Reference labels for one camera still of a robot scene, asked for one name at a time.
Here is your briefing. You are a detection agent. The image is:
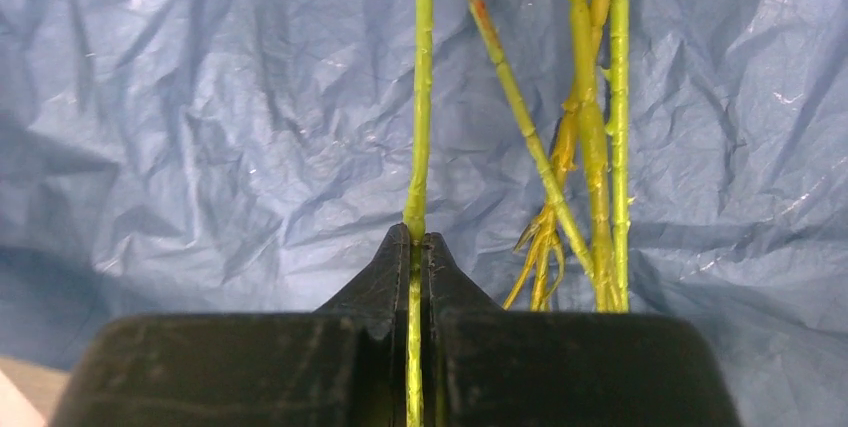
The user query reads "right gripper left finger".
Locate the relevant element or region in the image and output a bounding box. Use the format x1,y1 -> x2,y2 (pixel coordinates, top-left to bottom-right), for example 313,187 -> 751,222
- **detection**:
51,224 -> 411,426

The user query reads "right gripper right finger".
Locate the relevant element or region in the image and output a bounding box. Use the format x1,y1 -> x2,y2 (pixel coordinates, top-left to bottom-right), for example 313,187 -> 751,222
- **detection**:
422,233 -> 740,426

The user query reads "yellow flower stem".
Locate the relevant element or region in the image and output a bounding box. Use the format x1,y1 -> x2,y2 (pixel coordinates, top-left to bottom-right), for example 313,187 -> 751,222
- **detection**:
503,0 -> 622,311

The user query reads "blue flower stem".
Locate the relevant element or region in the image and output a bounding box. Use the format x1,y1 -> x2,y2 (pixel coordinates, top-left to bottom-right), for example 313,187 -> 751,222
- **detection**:
403,0 -> 433,427

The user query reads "blue flower bouquet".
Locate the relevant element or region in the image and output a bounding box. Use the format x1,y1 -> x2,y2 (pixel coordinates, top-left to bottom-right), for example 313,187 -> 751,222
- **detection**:
1,0 -> 847,426

